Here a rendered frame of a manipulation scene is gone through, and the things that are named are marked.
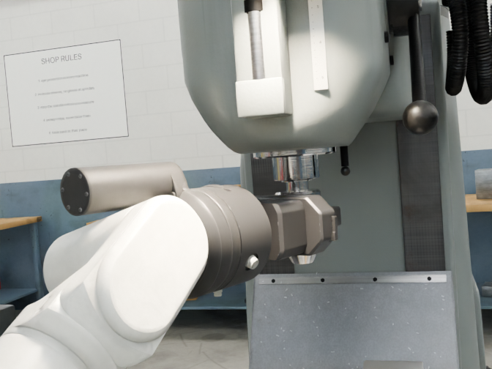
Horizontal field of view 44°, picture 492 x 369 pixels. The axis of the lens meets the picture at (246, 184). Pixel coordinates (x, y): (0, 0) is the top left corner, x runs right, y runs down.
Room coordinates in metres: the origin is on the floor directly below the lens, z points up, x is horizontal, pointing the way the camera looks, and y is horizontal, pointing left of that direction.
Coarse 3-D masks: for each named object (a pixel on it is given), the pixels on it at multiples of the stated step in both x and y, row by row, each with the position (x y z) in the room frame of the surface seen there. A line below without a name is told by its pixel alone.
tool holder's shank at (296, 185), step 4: (296, 180) 0.61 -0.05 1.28; (300, 180) 0.61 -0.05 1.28; (304, 180) 0.61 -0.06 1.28; (308, 180) 0.61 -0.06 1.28; (288, 184) 0.62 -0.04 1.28; (292, 184) 0.61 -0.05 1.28; (296, 184) 0.61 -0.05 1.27; (300, 184) 0.61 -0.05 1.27; (304, 184) 0.61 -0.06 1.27; (288, 188) 0.62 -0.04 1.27; (292, 188) 0.61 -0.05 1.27; (296, 188) 0.61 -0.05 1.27; (300, 188) 0.61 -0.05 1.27; (304, 188) 0.61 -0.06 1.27; (308, 188) 0.62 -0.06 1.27
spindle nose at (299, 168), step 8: (272, 160) 0.62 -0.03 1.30; (280, 160) 0.60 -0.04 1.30; (288, 160) 0.60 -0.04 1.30; (296, 160) 0.60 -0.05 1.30; (304, 160) 0.60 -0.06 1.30; (312, 160) 0.60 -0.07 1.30; (280, 168) 0.61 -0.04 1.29; (288, 168) 0.60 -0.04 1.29; (296, 168) 0.60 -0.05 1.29; (304, 168) 0.60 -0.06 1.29; (312, 168) 0.60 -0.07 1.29; (280, 176) 0.61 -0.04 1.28; (288, 176) 0.60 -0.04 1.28; (296, 176) 0.60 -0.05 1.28; (304, 176) 0.60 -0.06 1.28; (312, 176) 0.60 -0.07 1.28
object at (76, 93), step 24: (48, 48) 5.50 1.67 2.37; (72, 48) 5.43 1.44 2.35; (96, 48) 5.36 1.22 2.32; (120, 48) 5.30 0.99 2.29; (24, 72) 5.57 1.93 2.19; (48, 72) 5.50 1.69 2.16; (72, 72) 5.43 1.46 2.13; (96, 72) 5.37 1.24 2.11; (120, 72) 5.30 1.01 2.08; (24, 96) 5.58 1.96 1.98; (48, 96) 5.51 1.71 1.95; (72, 96) 5.44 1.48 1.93; (96, 96) 5.38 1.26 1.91; (120, 96) 5.31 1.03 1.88; (24, 120) 5.59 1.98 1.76; (48, 120) 5.52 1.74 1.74; (72, 120) 5.45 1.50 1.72; (96, 120) 5.38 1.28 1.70; (120, 120) 5.32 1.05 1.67; (24, 144) 5.59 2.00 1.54
